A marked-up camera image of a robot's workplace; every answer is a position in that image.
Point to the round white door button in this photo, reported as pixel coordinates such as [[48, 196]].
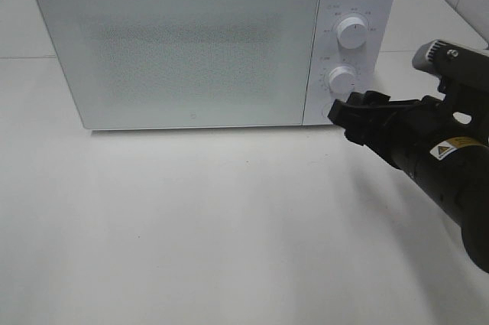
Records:
[[325, 113]]

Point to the white microwave door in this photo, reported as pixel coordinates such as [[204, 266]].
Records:
[[143, 64]]

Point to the white lower timer knob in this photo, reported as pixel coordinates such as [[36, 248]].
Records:
[[342, 79]]

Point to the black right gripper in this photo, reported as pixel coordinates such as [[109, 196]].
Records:
[[451, 133]]

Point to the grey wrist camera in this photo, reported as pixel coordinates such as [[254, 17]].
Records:
[[435, 58]]

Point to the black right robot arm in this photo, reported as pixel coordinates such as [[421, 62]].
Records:
[[463, 196]]

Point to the white upper power knob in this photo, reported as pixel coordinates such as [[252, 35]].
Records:
[[352, 31]]

